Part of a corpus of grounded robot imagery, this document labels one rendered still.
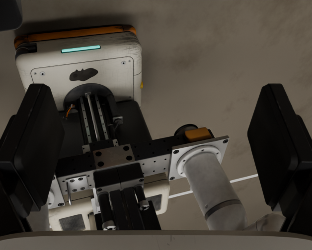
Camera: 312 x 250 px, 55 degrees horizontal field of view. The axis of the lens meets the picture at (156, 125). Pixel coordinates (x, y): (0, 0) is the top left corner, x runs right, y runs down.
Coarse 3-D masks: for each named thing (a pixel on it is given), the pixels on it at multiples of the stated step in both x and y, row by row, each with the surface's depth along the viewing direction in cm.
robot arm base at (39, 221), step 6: (48, 198) 72; (54, 198) 73; (48, 204) 74; (42, 210) 67; (48, 210) 70; (30, 216) 64; (36, 216) 64; (42, 216) 66; (48, 216) 68; (30, 222) 63; (36, 222) 63; (42, 222) 64; (48, 222) 67; (36, 228) 62; (42, 228) 64; (48, 228) 66
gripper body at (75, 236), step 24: (0, 240) 7; (24, 240) 7; (48, 240) 7; (72, 240) 7; (96, 240) 7; (120, 240) 7; (144, 240) 7; (168, 240) 7; (192, 240) 7; (216, 240) 7; (240, 240) 7; (264, 240) 7; (288, 240) 7
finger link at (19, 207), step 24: (24, 96) 11; (48, 96) 12; (24, 120) 10; (48, 120) 12; (0, 144) 11; (24, 144) 10; (48, 144) 12; (0, 168) 9; (24, 168) 10; (48, 168) 12; (24, 192) 10; (48, 192) 12; (24, 216) 10
